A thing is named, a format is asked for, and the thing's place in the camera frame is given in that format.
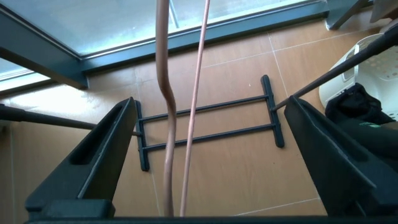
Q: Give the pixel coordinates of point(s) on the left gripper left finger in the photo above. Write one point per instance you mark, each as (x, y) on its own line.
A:
(93, 168)

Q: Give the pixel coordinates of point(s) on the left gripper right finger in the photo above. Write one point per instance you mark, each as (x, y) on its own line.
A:
(348, 174)

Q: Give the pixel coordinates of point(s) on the pink clothes hanger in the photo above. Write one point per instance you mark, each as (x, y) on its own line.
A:
(163, 46)

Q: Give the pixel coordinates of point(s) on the white laundry basket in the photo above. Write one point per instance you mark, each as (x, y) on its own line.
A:
(334, 90)

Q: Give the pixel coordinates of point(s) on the black clothes rack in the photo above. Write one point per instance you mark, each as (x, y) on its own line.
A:
(276, 124)

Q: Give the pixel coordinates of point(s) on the black garment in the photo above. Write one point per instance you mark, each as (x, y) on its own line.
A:
(354, 105)

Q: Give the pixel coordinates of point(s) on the window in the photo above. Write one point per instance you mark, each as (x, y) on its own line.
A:
(93, 25)

